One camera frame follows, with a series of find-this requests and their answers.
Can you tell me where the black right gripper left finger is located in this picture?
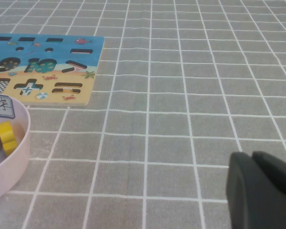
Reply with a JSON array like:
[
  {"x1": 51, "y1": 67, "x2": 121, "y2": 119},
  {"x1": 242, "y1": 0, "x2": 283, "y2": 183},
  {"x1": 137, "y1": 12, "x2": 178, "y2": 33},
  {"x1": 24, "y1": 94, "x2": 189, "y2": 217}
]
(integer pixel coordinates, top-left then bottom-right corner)
[{"x1": 225, "y1": 151, "x2": 286, "y2": 229}]

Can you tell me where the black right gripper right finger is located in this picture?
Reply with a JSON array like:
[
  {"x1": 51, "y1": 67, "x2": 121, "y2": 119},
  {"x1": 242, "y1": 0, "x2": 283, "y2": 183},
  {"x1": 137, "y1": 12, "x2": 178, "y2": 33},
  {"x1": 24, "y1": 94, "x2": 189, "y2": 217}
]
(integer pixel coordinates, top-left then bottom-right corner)
[{"x1": 252, "y1": 150, "x2": 286, "y2": 215}]

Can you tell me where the pink plastic bowl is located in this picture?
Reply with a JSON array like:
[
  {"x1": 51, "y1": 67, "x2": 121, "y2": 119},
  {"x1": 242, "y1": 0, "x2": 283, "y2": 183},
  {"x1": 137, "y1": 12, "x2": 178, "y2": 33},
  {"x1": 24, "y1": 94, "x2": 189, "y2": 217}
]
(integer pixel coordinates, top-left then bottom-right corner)
[{"x1": 0, "y1": 94, "x2": 31, "y2": 203}]

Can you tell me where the colourful wooden puzzle board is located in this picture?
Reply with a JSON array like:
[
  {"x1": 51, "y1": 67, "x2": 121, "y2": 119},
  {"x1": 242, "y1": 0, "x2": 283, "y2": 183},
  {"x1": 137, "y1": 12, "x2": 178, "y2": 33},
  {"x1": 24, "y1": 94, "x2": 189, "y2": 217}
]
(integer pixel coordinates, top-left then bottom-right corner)
[{"x1": 0, "y1": 33, "x2": 105, "y2": 108}]

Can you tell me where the yellow wooden number piece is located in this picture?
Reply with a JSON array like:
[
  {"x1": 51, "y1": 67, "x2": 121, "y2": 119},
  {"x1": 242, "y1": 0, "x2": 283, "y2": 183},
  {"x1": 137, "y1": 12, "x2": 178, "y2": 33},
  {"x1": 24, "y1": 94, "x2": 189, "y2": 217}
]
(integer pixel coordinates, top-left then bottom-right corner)
[{"x1": 0, "y1": 120, "x2": 19, "y2": 155}]

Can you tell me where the grey white-grid tablecloth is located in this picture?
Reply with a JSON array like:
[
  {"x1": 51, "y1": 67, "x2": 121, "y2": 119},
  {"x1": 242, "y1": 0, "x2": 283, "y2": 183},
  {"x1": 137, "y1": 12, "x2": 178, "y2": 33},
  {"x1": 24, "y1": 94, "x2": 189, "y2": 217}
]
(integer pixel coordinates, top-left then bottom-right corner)
[{"x1": 0, "y1": 0, "x2": 286, "y2": 229}]

